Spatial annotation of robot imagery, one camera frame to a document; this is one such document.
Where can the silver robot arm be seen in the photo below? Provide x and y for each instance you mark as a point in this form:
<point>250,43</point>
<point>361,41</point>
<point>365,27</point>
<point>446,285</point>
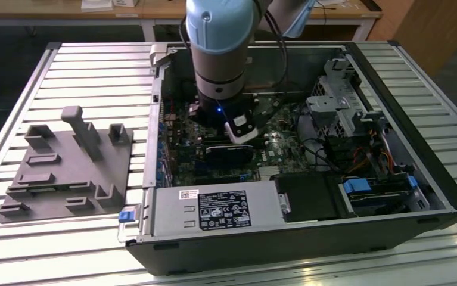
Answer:
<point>221,59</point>

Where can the black graphics card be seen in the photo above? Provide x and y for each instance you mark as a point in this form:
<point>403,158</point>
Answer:
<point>229,156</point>

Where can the green motherboard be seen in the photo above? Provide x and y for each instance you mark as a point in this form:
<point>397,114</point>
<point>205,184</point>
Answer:
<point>289,149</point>

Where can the small silver heatsink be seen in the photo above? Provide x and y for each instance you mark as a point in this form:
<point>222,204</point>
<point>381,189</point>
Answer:
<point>270,172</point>

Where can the gray metal disk bay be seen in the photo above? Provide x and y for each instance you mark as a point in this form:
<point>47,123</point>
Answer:
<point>327,104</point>

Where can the silver power supply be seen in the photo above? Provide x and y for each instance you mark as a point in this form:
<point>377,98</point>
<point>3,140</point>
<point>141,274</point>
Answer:
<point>173,214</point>

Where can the black plastic shroud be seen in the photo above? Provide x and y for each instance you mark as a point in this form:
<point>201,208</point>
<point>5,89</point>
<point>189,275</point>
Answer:
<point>313,196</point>

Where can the gray parts rack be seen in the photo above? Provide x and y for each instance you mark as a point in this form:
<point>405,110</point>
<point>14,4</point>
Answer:
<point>74,167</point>

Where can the blue case latch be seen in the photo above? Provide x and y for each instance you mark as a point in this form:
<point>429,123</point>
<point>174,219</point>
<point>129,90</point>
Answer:
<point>129,215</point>

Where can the blue disk carrier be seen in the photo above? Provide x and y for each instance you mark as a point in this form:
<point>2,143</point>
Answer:
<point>357,186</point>

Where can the white box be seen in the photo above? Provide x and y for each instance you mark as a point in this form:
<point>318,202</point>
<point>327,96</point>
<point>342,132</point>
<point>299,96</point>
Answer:
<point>97,5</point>

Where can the black PC case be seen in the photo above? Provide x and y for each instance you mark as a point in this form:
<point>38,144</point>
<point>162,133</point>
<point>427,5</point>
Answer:
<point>253,250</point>

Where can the wooden desk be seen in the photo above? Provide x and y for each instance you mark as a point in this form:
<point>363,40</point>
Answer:
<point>34,12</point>

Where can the small blue bay clip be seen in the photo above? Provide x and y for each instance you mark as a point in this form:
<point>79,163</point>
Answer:
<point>413,182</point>

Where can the wooden cabinet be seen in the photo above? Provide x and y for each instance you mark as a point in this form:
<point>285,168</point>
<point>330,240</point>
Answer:
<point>431,29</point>

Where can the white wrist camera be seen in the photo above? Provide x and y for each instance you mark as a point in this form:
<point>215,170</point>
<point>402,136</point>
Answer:
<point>242,129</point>

